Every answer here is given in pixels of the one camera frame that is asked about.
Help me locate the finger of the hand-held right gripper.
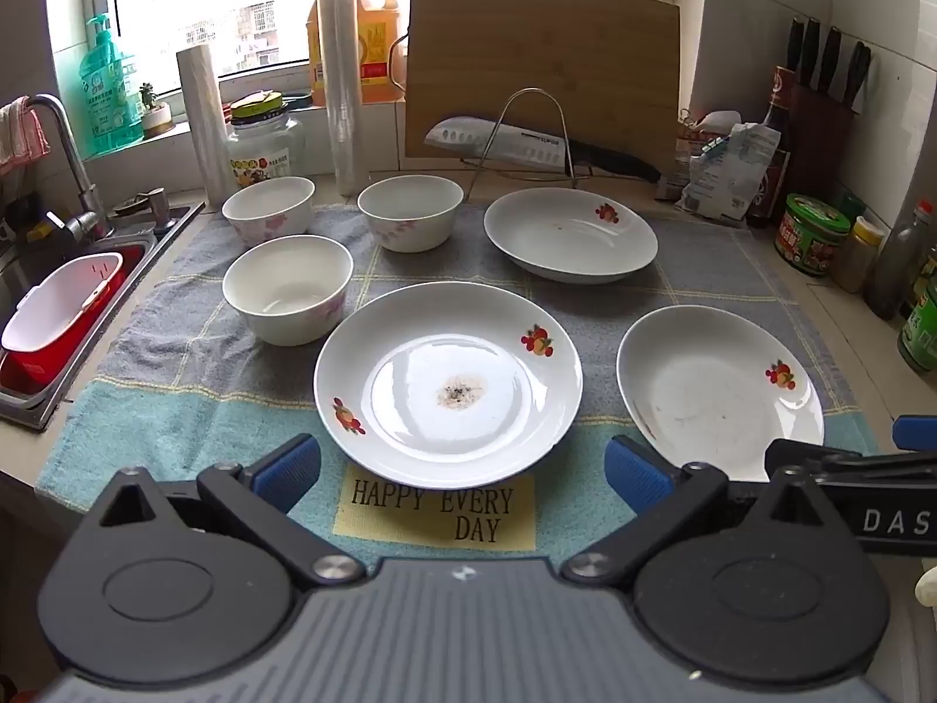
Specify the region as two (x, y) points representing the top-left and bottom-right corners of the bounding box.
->
(891, 416), (937, 452)
(765, 439), (937, 493)

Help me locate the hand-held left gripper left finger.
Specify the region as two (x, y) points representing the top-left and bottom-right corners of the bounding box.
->
(95, 434), (367, 588)

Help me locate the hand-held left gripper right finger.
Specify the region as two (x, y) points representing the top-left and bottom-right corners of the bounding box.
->
(560, 434), (832, 588)

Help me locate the white fruit print plate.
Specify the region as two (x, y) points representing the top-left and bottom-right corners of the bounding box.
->
(616, 305), (826, 483)

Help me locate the white pink flower bowl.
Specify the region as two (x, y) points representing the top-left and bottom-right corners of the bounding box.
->
(221, 176), (316, 248)
(357, 175), (465, 254)
(221, 234), (354, 347)

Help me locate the white plate with dark stain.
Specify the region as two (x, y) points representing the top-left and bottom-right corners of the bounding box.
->
(314, 282), (584, 492)

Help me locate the white plate with brown speck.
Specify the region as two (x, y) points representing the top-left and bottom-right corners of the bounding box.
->
(483, 188), (659, 285)

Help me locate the grey and teal checked towel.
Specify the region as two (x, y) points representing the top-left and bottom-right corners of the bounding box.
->
(35, 203), (883, 561)

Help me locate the green plastic bottle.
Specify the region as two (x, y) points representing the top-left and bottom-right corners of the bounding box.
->
(898, 285), (937, 373)

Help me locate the dark glass bottle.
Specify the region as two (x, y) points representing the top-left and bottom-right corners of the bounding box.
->
(864, 201), (937, 321)

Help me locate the yellow lidded spice jar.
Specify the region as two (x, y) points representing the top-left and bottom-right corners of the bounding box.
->
(830, 217), (888, 295)

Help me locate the green lidded jar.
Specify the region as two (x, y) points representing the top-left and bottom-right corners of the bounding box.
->
(774, 194), (852, 278)

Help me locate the red basin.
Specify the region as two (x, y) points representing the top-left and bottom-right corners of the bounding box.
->
(0, 245), (146, 393)

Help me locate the stainless steel sink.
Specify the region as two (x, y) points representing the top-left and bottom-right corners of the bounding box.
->
(0, 201), (206, 433)

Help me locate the white colander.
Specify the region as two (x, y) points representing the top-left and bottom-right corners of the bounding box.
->
(1, 252), (124, 353)

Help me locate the metal sink fixture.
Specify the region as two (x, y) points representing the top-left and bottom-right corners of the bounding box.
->
(113, 188), (171, 219)

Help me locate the dark soy sauce bottle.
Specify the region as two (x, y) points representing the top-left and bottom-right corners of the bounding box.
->
(747, 66), (799, 228)

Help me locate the wooden knife block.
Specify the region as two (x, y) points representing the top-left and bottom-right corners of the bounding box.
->
(789, 80), (859, 195)

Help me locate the white crumpled bag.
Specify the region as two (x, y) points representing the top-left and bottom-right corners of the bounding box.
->
(675, 123), (783, 222)

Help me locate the glass jar with green lid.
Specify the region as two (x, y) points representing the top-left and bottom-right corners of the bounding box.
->
(225, 90), (307, 187)

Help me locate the short plastic wrap roll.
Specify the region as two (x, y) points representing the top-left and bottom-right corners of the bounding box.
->
(176, 44), (239, 206)

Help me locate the metal faucet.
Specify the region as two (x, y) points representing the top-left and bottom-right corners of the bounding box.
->
(25, 94), (111, 243)

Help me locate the small potted plant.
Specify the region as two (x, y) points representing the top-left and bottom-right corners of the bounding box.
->
(139, 82), (175, 139)

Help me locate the tall plastic wrap roll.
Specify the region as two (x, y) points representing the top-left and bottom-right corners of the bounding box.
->
(317, 0), (372, 196)

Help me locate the green dish soap bottle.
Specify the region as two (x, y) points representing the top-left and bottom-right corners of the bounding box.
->
(79, 13), (146, 156)

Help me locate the pink cloth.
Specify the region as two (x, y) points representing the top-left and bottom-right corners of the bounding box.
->
(0, 98), (51, 173)

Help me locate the yellow cooking wine jug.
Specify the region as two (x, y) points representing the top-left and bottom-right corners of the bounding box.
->
(307, 0), (402, 107)

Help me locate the bamboo cutting board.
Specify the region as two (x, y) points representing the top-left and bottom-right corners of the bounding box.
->
(404, 0), (682, 177)

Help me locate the window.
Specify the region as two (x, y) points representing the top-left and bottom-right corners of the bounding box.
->
(110, 0), (616, 78)

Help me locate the black handled block knife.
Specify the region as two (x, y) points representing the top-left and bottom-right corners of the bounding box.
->
(842, 42), (872, 110)
(818, 27), (843, 96)
(799, 18), (822, 89)
(785, 18), (806, 85)

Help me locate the black handled kitchen knife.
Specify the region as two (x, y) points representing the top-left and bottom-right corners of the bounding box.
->
(425, 117), (662, 184)

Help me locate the metal wire rack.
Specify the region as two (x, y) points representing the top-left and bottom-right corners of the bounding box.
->
(468, 88), (616, 199)

